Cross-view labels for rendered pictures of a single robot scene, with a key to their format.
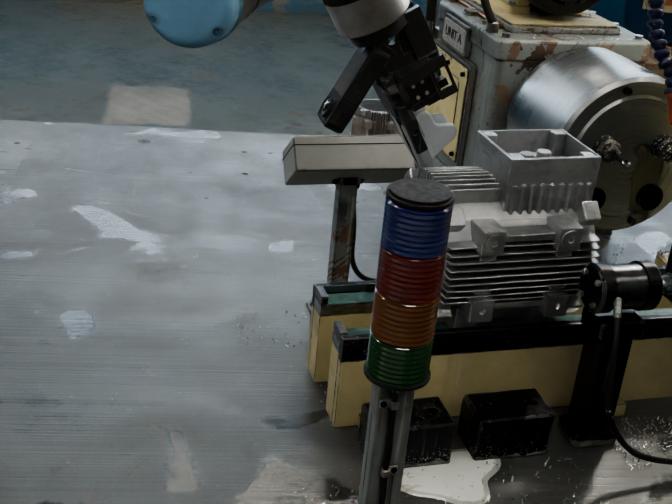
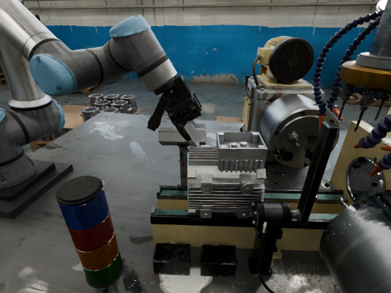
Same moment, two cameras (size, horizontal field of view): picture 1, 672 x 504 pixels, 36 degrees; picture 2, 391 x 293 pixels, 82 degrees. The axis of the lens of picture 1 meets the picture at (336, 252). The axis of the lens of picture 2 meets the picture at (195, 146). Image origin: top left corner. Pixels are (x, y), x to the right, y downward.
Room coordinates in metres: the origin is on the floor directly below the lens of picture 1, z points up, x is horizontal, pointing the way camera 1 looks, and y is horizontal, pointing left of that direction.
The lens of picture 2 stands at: (0.65, -0.31, 1.42)
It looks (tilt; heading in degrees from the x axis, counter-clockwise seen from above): 29 degrees down; 20
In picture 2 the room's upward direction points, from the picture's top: straight up
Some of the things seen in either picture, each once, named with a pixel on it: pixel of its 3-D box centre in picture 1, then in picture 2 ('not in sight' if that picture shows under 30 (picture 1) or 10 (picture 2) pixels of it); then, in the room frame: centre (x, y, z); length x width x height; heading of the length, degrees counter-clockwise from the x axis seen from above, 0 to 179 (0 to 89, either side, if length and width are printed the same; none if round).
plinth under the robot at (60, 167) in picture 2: not in sight; (14, 182); (1.12, 0.69, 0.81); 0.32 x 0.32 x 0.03; 8
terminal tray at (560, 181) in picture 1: (533, 170); (239, 151); (1.20, -0.23, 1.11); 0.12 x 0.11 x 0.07; 109
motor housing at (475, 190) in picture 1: (492, 240); (222, 178); (1.19, -0.20, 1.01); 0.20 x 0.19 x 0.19; 109
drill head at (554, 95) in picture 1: (584, 125); (291, 125); (1.62, -0.38, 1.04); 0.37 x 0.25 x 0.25; 18
